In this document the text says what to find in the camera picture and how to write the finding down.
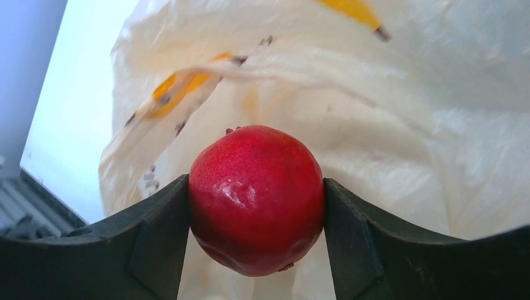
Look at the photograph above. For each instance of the translucent orange plastic bag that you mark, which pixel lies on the translucent orange plastic bag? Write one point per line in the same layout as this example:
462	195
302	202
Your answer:
432	126

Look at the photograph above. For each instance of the red pomegranate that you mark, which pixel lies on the red pomegranate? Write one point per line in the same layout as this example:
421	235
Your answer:
256	200

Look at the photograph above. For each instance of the aluminium table rail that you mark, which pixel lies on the aluminium table rail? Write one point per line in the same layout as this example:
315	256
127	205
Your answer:
29	211

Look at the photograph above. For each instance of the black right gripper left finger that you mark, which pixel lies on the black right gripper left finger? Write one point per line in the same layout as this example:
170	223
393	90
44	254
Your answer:
137	253

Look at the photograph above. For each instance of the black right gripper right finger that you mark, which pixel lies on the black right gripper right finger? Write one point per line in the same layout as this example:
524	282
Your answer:
376	255

